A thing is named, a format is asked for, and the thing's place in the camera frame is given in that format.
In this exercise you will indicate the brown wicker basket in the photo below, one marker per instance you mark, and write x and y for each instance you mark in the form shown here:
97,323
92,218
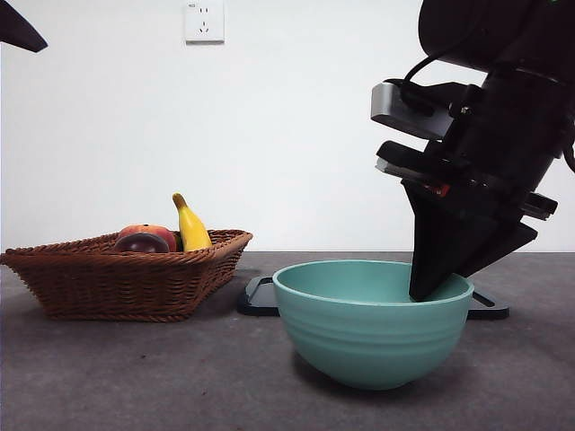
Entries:
112,287

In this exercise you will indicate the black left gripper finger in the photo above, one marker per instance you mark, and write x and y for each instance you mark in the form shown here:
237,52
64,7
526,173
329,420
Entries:
18,31

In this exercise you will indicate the teal ribbed bowl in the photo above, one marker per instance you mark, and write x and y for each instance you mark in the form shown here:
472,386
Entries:
373,341

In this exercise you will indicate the yellow banana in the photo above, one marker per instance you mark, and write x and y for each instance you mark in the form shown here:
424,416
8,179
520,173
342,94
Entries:
193,233

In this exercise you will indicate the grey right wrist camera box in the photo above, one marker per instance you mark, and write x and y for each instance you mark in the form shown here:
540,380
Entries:
395,105

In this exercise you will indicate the black rectangular tray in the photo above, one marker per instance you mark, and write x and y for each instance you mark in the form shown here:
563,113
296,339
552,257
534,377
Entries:
256,305

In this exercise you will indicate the red orange peach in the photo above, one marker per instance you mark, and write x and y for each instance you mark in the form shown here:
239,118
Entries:
170,237

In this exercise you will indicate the white wall socket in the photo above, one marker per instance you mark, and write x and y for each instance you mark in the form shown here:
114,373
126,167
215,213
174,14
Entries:
205,22

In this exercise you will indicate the dark purple plum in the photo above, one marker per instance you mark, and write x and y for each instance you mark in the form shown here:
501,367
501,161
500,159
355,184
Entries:
141,244

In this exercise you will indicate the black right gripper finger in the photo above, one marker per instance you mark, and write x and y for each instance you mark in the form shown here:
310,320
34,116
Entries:
498,247
436,242

